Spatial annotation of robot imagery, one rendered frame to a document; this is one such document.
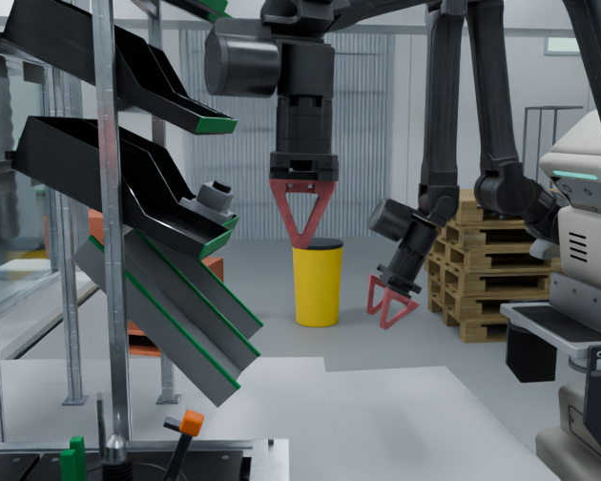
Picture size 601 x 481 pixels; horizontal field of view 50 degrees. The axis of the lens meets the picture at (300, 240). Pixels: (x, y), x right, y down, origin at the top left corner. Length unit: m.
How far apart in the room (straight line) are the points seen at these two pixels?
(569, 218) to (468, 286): 3.08
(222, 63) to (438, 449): 0.71
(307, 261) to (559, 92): 5.51
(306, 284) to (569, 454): 3.36
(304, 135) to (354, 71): 7.53
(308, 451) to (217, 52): 0.66
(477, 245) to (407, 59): 4.52
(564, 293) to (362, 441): 0.44
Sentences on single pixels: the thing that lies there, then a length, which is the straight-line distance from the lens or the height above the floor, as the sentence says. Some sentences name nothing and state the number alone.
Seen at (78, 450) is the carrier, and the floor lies 1.03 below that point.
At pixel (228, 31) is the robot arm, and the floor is 1.44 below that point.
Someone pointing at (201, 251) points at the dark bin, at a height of 1.20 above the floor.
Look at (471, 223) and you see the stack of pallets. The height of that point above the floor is 0.77.
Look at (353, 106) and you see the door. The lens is 8.15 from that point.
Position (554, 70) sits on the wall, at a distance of 9.17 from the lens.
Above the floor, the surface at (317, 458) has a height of 0.86.
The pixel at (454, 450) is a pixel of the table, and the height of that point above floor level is 0.86.
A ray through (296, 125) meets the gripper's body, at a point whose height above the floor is 1.36.
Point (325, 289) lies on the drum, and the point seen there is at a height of 0.27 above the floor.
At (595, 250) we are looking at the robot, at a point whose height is 1.16.
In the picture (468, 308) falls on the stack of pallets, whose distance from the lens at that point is 4.32.
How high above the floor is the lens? 1.35
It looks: 10 degrees down
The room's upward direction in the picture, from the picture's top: straight up
